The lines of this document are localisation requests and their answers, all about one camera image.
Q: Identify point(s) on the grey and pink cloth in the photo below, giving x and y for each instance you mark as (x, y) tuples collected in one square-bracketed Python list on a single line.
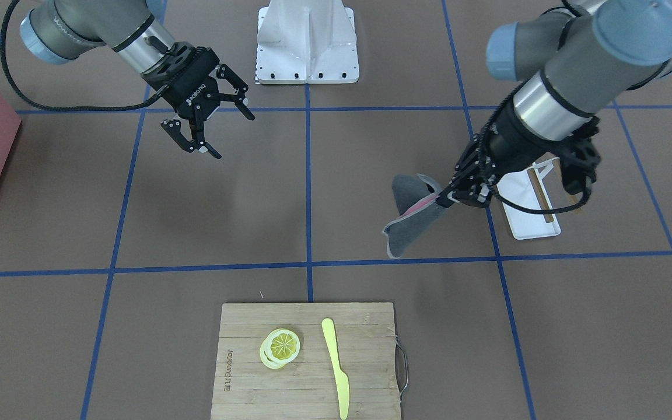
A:
[(416, 200)]

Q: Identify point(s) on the bamboo cutting board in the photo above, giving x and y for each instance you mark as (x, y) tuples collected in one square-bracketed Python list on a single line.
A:
[(305, 388)]

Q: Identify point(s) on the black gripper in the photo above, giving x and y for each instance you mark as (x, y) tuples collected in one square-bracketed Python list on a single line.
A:
[(514, 144)]

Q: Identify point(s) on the yellow lemon slices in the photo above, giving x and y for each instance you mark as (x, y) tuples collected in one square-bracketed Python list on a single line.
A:
[(279, 348)]

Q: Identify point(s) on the yellow plastic knife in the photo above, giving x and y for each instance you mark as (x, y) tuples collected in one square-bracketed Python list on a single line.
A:
[(340, 377)]

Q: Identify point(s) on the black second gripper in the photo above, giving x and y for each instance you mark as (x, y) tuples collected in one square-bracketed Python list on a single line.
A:
[(191, 94)]

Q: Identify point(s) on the white rack tray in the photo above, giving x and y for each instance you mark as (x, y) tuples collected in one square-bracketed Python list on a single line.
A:
[(516, 187)]

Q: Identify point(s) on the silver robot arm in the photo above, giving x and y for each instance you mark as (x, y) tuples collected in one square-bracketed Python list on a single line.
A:
[(570, 63)]

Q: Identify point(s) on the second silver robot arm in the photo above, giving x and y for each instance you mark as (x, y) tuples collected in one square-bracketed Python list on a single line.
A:
[(58, 32)]

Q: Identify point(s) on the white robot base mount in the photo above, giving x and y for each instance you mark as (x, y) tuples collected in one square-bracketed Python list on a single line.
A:
[(306, 42)]

